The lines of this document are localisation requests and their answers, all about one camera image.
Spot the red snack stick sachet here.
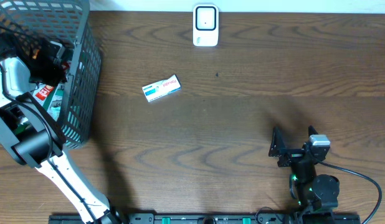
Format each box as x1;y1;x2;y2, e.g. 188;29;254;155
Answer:
34;85;54;101

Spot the green white wipes packet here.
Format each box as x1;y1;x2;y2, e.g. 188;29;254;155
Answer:
32;83;65;121

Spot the white Panadol medicine box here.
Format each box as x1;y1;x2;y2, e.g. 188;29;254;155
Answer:
142;74;181;102

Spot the orange small carton box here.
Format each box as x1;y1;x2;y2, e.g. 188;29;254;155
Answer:
32;49;40;60

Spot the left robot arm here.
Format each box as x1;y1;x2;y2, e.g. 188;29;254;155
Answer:
0;32;129;223

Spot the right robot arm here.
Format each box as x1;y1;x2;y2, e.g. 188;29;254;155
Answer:
269;126;340;223

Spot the white barcode scanner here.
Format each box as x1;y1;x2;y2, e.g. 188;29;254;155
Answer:
192;4;219;47

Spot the grey plastic mesh basket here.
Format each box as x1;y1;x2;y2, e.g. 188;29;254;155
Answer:
0;0;102;149

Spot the black left camera cable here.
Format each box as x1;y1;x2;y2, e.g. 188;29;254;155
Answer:
0;24;100;224

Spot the black camera cable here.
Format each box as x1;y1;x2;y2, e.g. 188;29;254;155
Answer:
316;160;383;224
0;24;100;224

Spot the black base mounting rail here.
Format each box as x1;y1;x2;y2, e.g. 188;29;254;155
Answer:
48;212;362;224

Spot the black right camera cable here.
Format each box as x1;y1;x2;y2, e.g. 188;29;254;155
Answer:
316;160;383;224

